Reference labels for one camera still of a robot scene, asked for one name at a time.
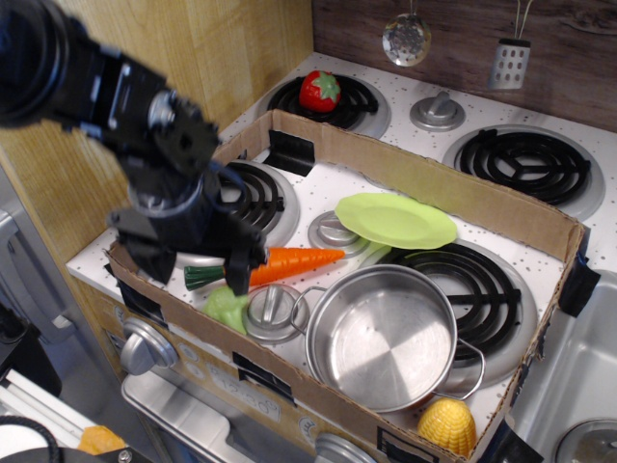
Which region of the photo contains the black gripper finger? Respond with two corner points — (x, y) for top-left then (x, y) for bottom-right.
(225, 245), (265, 296)
(122, 239), (177, 285)

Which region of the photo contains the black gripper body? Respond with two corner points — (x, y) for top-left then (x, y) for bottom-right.
(107, 166), (267, 270)

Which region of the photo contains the green toy broccoli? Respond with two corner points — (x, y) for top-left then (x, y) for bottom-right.
(201, 286), (249, 335)

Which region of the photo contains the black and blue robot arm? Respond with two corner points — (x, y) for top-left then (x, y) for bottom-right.
(1, 1), (267, 295)

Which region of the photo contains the orange toy carrot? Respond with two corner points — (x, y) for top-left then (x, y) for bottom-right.
(183, 248), (346, 290)

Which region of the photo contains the front left black burner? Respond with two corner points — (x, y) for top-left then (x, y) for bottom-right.
(175, 160), (300, 267)

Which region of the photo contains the black burner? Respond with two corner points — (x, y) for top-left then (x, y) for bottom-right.
(256, 74), (391, 139)
(175, 160), (300, 267)
(373, 241), (539, 395)
(443, 124), (605, 221)

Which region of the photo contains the silver knob front centre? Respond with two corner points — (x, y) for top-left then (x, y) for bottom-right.
(242, 284), (310, 344)

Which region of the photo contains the silver oven front knob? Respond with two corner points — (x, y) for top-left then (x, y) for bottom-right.
(121, 317), (179, 376)

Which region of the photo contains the silver oven knob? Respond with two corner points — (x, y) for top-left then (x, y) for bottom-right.
(121, 317), (179, 376)
(314, 433), (375, 463)

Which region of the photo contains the silver knob middle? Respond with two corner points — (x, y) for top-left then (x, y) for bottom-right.
(308, 210), (369, 259)

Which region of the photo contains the brown cardboard fence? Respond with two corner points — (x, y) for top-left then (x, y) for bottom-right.
(108, 110), (585, 462)

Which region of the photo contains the light green plastic plate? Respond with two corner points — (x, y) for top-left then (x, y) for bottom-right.
(335, 193), (458, 250)

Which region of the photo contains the red toy strawberry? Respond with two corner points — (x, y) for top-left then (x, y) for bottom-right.
(299, 70), (341, 113)

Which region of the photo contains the back left black burner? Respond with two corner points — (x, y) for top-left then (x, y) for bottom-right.
(256, 74), (391, 139)

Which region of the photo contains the orange object lower left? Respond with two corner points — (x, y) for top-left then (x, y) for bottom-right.
(77, 425), (126, 455)

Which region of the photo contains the silver knob back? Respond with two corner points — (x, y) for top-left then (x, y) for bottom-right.
(410, 91), (466, 132)

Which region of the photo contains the front right black burner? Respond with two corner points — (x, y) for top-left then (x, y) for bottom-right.
(373, 241), (539, 395)

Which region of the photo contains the yellow toy corn cob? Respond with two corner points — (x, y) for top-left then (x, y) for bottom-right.
(417, 397), (477, 457)

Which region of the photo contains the hanging metal skimmer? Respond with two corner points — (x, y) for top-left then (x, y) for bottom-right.
(382, 1), (432, 68)

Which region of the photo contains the back right black burner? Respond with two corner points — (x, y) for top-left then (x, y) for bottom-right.
(443, 124), (605, 221)

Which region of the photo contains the hanging metal spatula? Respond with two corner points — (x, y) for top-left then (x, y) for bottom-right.
(488, 1), (533, 91)

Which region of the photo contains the steel sink basin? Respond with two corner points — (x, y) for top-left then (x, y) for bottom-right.
(504, 271), (616, 462)

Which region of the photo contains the silver sink drain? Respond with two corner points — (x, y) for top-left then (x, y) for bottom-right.
(554, 419), (616, 463)

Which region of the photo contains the steel pot with handles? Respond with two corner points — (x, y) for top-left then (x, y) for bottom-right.
(300, 264), (466, 414)

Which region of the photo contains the silver oven door handle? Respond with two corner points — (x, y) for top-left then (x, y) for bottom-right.
(121, 371), (312, 462)

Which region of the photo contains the black cable lower left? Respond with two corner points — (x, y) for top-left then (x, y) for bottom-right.
(0, 415), (62, 463)

